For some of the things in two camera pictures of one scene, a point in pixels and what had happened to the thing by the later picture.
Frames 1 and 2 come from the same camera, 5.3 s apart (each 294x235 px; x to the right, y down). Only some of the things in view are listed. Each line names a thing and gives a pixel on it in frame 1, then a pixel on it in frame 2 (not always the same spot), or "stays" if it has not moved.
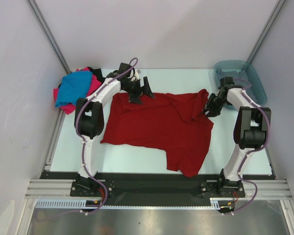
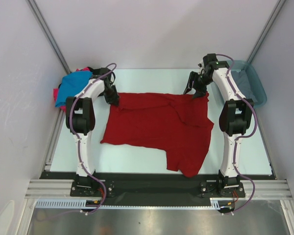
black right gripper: (213, 111) → (201, 91)
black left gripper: (145, 89) → (113, 100)
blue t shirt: (73, 86) stays
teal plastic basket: (245, 77) stays
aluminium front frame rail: (61, 189) stays
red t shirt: (178, 124) stays
